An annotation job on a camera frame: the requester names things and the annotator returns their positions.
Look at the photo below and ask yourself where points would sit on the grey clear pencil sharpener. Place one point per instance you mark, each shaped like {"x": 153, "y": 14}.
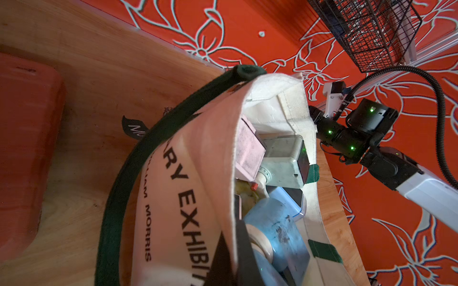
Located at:
{"x": 286, "y": 162}

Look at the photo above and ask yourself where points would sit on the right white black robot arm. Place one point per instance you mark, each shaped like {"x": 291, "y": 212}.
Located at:
{"x": 358, "y": 141}

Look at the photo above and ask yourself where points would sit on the orange plastic tool case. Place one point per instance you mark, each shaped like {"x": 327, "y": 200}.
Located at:
{"x": 32, "y": 104}

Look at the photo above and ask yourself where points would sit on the black wire wall basket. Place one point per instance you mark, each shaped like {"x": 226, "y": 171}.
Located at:
{"x": 374, "y": 34}

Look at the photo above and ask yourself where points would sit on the cream tote bag green handles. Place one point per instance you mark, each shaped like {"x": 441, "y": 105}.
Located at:
{"x": 189, "y": 227}

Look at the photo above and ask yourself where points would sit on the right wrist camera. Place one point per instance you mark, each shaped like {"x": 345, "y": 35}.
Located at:
{"x": 335, "y": 93}

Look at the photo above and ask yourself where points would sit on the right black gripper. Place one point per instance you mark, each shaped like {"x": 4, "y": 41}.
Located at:
{"x": 327, "y": 129}

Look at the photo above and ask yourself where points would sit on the pink square pencil sharpener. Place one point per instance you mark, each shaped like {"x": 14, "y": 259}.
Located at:
{"x": 250, "y": 151}

